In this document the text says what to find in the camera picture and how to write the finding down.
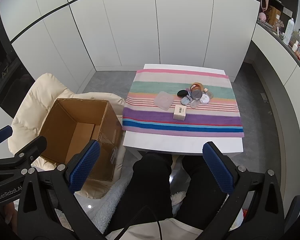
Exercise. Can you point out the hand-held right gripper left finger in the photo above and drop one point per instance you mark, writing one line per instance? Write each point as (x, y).
(86, 162)

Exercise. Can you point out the white curved counter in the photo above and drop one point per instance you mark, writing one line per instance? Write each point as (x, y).
(272, 55)

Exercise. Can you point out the tall white bottle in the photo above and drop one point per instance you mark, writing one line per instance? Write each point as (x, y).
(288, 31)

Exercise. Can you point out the brown cardboard box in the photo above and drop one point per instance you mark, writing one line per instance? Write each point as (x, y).
(55, 125)

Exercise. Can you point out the small red object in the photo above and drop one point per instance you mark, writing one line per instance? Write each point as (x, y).
(244, 213)

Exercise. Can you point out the pale blue compact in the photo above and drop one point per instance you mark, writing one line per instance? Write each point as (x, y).
(185, 100)

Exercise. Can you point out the small white carton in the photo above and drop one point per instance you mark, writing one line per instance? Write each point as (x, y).
(179, 113)

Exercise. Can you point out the grey floor socket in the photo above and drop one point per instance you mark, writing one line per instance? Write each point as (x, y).
(264, 97)

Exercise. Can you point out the clear plastic square case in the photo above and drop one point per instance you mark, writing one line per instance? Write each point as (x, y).
(163, 100)

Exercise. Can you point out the pink plush toy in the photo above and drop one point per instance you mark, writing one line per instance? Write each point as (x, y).
(262, 17)

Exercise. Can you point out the small glass bottle beige cap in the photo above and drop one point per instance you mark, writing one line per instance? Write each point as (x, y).
(208, 93)

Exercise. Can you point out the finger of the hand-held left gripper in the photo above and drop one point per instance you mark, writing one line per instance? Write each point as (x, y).
(37, 143)
(3, 131)

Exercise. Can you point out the white wall cabinets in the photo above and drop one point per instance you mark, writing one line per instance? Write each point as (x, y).
(140, 25)

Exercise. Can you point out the small white bottle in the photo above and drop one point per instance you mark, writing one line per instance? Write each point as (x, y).
(295, 46)

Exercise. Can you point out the grey round tin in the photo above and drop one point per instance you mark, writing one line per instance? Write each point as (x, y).
(196, 95)

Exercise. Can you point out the clear small container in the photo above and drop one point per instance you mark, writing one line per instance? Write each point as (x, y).
(194, 103)

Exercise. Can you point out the striped colourful towel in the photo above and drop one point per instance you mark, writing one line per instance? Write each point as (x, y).
(152, 120)

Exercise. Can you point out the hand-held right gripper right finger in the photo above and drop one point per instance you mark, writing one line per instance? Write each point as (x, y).
(218, 167)

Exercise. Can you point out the black glossy panel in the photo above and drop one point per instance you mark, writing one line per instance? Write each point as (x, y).
(7, 75)

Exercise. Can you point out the tan makeup puff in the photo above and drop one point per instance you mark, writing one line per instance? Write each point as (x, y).
(198, 85)

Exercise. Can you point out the black round compact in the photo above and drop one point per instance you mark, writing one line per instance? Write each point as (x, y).
(182, 93)

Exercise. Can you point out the person's left hand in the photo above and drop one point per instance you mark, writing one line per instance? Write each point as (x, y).
(10, 212)

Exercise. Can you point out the person's black trousers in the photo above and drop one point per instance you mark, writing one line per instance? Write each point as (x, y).
(150, 185)

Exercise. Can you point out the white round jar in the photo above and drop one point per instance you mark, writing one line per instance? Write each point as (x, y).
(205, 99)

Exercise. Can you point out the cream padded chair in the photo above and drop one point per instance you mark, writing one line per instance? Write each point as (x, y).
(40, 87)

